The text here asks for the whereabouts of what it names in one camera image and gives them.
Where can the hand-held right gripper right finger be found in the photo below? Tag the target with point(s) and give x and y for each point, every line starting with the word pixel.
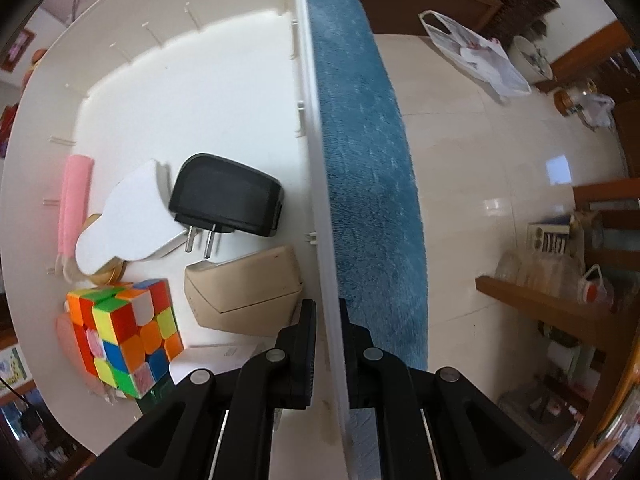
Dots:
pixel 360 360

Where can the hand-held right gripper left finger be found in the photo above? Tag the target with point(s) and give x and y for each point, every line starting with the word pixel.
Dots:
pixel 309 355

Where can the beige wedge-shaped box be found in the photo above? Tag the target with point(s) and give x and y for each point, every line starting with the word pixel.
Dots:
pixel 245 290

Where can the black power adapter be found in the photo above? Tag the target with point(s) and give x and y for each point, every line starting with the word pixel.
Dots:
pixel 225 195

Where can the colourful puzzle cube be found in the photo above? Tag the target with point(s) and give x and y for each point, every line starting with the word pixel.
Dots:
pixel 125 335

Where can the gold round item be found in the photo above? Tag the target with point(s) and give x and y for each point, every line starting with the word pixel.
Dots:
pixel 107 277

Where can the white plastic piece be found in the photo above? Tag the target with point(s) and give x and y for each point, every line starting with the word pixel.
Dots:
pixel 130 210

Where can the pink soft bar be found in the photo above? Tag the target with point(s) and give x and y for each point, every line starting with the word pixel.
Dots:
pixel 75 200

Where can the white plastic storage box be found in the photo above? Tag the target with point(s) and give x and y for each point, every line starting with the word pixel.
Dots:
pixel 225 85

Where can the wooden shelf unit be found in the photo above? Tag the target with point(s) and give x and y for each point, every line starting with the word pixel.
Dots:
pixel 540 305

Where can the clear plastic bottles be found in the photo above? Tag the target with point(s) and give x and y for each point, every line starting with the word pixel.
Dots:
pixel 535 275

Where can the blue plush blanket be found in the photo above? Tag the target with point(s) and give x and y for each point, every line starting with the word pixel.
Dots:
pixel 360 135

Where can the printed cardboard box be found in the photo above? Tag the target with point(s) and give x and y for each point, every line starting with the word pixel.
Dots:
pixel 550 237

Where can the plastic jug red cap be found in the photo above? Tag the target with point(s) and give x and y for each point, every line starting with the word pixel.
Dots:
pixel 595 290

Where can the white plastic bag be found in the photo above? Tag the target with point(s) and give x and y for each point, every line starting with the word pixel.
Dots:
pixel 480 60

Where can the glass jar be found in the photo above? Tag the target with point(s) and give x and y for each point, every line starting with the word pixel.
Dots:
pixel 572 97

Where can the small clear plastic bag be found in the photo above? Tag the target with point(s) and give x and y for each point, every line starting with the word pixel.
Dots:
pixel 600 110

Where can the white ceramic bowl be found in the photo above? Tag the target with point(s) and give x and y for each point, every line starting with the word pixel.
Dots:
pixel 532 57

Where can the red printed box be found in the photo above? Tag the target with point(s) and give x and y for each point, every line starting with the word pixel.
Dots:
pixel 6 125

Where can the bowl of fruit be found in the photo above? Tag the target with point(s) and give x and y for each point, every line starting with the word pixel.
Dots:
pixel 39 59

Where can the wooden wall frame pink item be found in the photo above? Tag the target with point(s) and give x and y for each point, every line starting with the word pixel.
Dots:
pixel 17 50

